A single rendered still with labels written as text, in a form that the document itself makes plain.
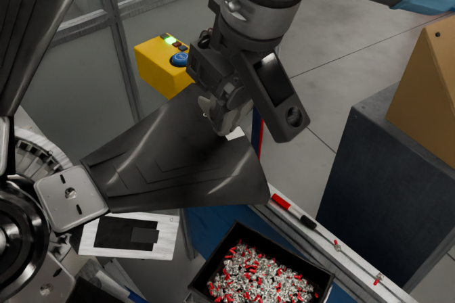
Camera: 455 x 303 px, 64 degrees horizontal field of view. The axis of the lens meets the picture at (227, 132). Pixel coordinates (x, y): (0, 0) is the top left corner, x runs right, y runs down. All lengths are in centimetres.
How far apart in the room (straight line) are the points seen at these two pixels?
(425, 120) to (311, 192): 121
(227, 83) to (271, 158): 164
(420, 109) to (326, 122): 155
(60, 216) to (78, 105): 90
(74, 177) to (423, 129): 64
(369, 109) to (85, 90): 90
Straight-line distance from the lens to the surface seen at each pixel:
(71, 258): 73
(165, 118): 55
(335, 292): 92
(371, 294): 80
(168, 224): 62
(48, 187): 50
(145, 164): 50
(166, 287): 168
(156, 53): 88
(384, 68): 290
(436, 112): 78
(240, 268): 76
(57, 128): 136
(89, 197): 48
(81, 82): 130
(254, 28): 36
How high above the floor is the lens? 154
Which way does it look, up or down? 45 degrees down
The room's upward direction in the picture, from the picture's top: straight up
